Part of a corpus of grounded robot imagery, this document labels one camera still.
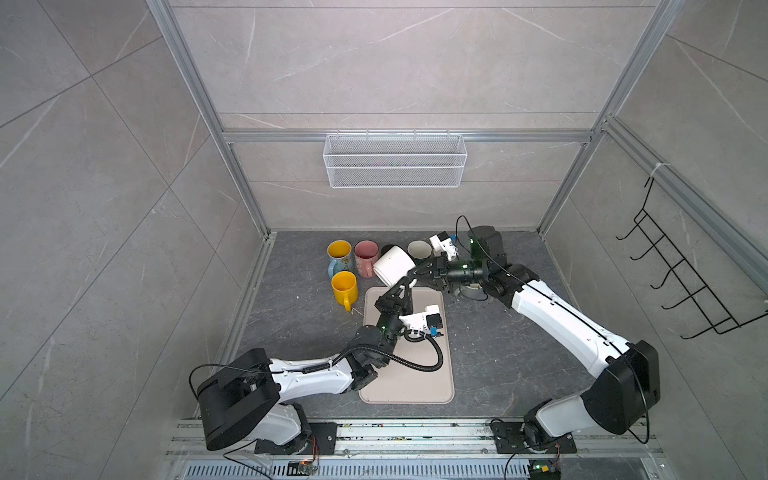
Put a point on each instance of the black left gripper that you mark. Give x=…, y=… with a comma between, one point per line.
x=393, y=308

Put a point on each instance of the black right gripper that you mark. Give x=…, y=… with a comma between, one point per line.
x=439, y=269

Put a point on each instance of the dark green mug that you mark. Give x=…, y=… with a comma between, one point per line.
x=419, y=250

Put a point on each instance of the white mug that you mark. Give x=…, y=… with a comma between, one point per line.
x=394, y=264

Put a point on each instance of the pink patterned mug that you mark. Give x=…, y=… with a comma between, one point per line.
x=366, y=254

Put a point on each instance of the blue mug yellow inside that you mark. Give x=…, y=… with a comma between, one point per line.
x=340, y=253

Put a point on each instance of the grey mug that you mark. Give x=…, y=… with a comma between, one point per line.
x=473, y=291

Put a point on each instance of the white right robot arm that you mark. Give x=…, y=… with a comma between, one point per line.
x=626, y=375

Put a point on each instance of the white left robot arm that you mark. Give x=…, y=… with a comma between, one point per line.
x=254, y=393

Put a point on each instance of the beige tray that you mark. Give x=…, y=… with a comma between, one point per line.
x=397, y=384

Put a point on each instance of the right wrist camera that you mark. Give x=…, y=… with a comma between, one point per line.
x=443, y=243

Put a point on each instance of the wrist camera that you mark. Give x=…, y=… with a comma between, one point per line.
x=443, y=243
x=429, y=321

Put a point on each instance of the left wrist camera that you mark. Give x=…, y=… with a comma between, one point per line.
x=429, y=321

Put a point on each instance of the white wire mesh basket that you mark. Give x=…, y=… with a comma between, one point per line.
x=394, y=161

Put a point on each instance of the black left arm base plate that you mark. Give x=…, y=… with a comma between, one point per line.
x=318, y=437

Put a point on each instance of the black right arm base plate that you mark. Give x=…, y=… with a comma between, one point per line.
x=522, y=437

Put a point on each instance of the black wire hook rack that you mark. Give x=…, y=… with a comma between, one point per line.
x=717, y=317

